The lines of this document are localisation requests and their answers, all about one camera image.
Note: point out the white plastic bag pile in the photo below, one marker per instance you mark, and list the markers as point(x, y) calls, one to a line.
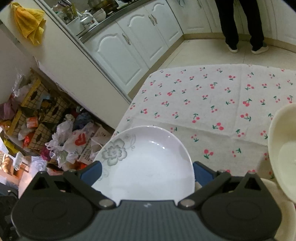
point(69, 141)

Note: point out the person in dark clothes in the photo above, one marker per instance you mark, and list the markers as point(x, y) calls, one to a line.
point(250, 18)

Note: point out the cherry print tablecloth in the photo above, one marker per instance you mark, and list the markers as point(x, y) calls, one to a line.
point(221, 113)

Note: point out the white kitchen base cabinets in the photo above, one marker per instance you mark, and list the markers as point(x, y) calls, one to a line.
point(130, 41)

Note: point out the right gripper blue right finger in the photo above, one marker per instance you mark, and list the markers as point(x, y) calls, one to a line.
point(203, 174)

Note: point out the white floral plate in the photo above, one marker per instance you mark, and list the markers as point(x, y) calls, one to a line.
point(145, 163)

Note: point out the small cream bowl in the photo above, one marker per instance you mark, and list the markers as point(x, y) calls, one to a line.
point(281, 148)

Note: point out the yellow wire basket rack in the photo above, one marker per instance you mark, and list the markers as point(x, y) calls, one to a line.
point(41, 111)

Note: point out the large cream bowl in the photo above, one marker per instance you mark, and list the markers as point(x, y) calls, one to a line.
point(286, 230)

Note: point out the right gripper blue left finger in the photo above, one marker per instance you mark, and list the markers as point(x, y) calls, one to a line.
point(91, 173)

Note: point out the yellow hanging cloth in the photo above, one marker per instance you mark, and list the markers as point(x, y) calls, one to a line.
point(30, 22)

